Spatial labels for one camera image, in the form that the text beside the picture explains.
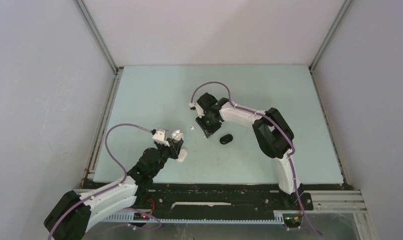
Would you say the white oval charging case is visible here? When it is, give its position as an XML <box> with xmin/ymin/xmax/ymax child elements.
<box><xmin>176</xmin><ymin>148</ymin><xmax>188</xmax><ymax>163</ymax></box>

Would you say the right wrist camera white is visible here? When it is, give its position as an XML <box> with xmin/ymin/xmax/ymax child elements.
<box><xmin>189</xmin><ymin>102</ymin><xmax>206</xmax><ymax>118</ymax></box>

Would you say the black oval charging case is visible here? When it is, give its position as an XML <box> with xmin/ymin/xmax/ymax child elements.
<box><xmin>219</xmin><ymin>133</ymin><xmax>234</xmax><ymax>145</ymax></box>

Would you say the left aluminium frame post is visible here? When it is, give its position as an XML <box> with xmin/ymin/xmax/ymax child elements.
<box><xmin>74</xmin><ymin>0</ymin><xmax>119</xmax><ymax>173</ymax></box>

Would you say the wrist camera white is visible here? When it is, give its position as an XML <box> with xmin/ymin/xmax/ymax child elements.
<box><xmin>151</xmin><ymin>128</ymin><xmax>170</xmax><ymax>147</ymax></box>
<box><xmin>189</xmin><ymin>102</ymin><xmax>206</xmax><ymax>118</ymax></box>

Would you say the aluminium frame post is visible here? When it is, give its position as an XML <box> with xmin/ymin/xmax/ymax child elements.
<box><xmin>74</xmin><ymin>0</ymin><xmax>119</xmax><ymax>173</ymax></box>
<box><xmin>308</xmin><ymin>0</ymin><xmax>356</xmax><ymax>183</ymax></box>

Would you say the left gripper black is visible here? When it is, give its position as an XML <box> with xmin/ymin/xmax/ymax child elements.
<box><xmin>150</xmin><ymin>137</ymin><xmax>183</xmax><ymax>177</ymax></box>

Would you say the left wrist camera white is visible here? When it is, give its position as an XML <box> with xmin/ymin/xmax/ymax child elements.
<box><xmin>151</xmin><ymin>128</ymin><xmax>170</xmax><ymax>147</ymax></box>

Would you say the blue-grey cable duct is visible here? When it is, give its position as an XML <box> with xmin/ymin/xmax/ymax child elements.
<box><xmin>105</xmin><ymin>211</ymin><xmax>287</xmax><ymax>225</ymax></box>

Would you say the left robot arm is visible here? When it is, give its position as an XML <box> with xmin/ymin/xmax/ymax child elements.
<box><xmin>43</xmin><ymin>139</ymin><xmax>184</xmax><ymax>240</ymax></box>

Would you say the right aluminium frame post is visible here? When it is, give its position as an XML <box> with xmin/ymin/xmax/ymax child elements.
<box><xmin>308</xmin><ymin>0</ymin><xmax>356</xmax><ymax>183</ymax></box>

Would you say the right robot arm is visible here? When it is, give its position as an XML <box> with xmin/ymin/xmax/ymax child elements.
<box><xmin>189</xmin><ymin>92</ymin><xmax>301</xmax><ymax>209</ymax></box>

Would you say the white square charging case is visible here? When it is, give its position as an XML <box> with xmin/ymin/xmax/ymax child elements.
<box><xmin>171</xmin><ymin>129</ymin><xmax>184</xmax><ymax>141</ymax></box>

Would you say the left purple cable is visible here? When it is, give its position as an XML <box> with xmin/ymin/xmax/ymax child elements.
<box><xmin>47</xmin><ymin>123</ymin><xmax>155</xmax><ymax>240</ymax></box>

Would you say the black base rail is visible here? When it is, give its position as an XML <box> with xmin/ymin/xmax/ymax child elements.
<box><xmin>82</xmin><ymin>180</ymin><xmax>313</xmax><ymax>223</ymax></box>

